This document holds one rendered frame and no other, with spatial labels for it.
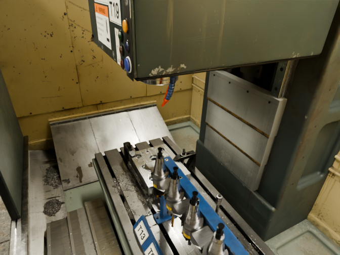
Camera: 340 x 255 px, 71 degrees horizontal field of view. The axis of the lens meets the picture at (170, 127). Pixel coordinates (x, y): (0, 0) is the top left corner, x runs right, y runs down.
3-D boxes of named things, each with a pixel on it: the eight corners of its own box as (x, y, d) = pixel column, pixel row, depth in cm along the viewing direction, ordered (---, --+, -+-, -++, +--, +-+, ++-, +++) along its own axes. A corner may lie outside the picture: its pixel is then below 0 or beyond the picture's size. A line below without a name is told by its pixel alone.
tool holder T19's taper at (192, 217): (203, 222, 67) (205, 205, 63) (189, 227, 65) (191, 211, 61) (195, 210, 70) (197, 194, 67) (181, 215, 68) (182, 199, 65)
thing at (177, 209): (176, 219, 69) (176, 217, 69) (168, 206, 73) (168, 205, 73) (196, 211, 72) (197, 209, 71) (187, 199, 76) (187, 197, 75)
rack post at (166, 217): (157, 225, 103) (157, 172, 88) (152, 215, 107) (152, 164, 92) (177, 216, 107) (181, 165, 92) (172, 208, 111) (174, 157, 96)
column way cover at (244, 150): (252, 194, 120) (279, 100, 94) (201, 145, 156) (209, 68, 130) (259, 190, 122) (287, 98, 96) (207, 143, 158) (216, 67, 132)
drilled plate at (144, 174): (148, 195, 112) (148, 187, 110) (128, 160, 135) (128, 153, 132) (189, 180, 122) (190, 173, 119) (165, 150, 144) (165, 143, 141)
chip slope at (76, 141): (67, 210, 143) (57, 177, 129) (56, 150, 194) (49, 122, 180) (193, 169, 178) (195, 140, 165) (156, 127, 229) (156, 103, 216)
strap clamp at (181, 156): (174, 175, 131) (175, 153, 123) (171, 171, 133) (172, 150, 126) (195, 168, 136) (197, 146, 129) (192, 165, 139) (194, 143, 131)
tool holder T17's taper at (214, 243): (228, 255, 58) (232, 238, 55) (214, 264, 56) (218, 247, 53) (215, 241, 62) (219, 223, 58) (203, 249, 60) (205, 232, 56)
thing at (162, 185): (160, 194, 77) (160, 192, 77) (154, 183, 81) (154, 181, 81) (179, 187, 80) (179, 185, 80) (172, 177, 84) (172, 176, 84)
